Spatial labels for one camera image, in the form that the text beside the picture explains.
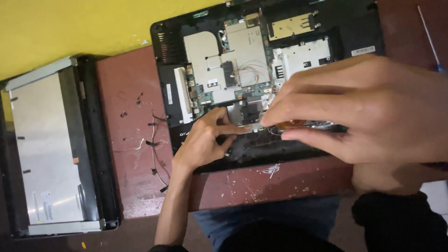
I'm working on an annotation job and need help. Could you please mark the person's right hand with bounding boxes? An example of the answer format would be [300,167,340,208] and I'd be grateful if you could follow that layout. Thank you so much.
[260,54,448,166]

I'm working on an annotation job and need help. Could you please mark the person's left hand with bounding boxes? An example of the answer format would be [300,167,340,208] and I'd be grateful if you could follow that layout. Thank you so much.
[172,106,251,173]

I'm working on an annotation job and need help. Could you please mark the amber screwdriver handle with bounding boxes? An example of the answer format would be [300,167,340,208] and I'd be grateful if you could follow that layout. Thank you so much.
[276,119,307,130]

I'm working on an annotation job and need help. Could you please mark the green laptop motherboard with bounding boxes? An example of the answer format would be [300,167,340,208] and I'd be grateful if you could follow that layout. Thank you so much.
[185,14,280,116]

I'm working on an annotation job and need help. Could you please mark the opened black laptop base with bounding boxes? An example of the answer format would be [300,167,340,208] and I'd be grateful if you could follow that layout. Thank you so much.
[150,0,386,175]

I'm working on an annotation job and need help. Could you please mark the person's blue shirt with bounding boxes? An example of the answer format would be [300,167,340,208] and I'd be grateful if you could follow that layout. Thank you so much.
[193,195,343,252]

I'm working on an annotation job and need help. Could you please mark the gold metal plate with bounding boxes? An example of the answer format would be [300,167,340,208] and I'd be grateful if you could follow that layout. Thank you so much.
[268,13,321,41]

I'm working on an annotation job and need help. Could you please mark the person's black jacket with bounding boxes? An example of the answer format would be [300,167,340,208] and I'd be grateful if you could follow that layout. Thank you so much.
[150,191,448,252]

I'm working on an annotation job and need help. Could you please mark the detached laptop screen panel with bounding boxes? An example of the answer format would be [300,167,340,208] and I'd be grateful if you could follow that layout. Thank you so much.
[0,56,122,239]

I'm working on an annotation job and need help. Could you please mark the thin cable with black tape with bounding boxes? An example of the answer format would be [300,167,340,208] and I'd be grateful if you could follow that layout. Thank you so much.
[147,111,171,194]

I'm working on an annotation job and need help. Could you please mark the white metal drive bracket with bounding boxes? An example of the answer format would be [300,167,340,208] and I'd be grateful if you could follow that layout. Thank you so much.
[273,36,332,81]

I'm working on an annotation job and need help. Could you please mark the thin copper wires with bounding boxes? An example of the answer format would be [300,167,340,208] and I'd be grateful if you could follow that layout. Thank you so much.
[232,64,275,89]

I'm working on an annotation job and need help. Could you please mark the blue handled thin screwdriver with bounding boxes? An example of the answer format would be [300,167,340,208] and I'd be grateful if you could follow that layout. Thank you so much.
[416,4,446,73]

